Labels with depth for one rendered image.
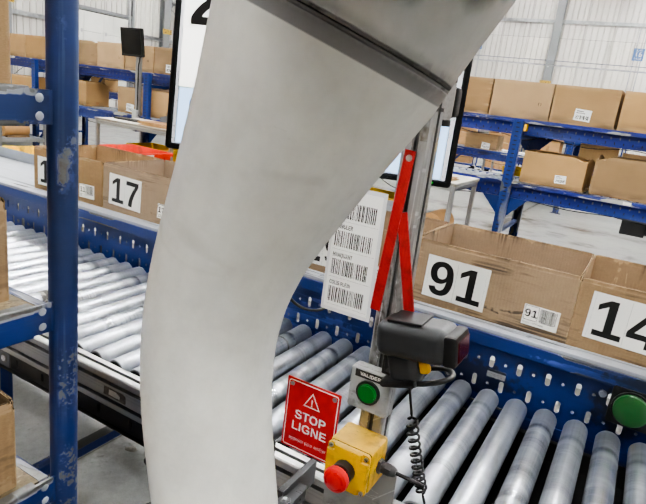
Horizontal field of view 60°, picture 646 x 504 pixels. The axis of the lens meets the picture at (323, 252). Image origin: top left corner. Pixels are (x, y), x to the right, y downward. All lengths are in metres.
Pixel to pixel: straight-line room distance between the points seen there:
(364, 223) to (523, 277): 0.64
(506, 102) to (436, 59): 5.81
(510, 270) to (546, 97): 4.63
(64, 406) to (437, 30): 0.55
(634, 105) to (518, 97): 1.01
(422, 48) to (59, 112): 0.42
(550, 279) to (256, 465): 1.17
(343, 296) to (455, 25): 0.69
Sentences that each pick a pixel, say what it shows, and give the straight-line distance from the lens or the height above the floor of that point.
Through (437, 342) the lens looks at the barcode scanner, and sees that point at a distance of 0.76.
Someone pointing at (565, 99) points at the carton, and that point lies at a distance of 5.93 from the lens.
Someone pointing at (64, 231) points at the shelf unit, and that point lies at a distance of 0.59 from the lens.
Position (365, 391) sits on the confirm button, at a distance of 0.86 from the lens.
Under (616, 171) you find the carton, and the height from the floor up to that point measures 1.03.
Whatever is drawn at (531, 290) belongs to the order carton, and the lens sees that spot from 1.40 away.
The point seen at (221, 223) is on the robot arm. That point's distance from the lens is 0.22.
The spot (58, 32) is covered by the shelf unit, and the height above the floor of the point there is 1.39.
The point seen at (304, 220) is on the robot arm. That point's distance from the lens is 0.22.
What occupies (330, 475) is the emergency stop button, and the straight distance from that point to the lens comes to 0.86.
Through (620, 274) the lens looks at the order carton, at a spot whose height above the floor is 1.01.
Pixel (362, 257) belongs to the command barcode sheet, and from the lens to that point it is 0.84.
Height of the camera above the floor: 1.37
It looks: 15 degrees down
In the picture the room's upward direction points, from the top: 7 degrees clockwise
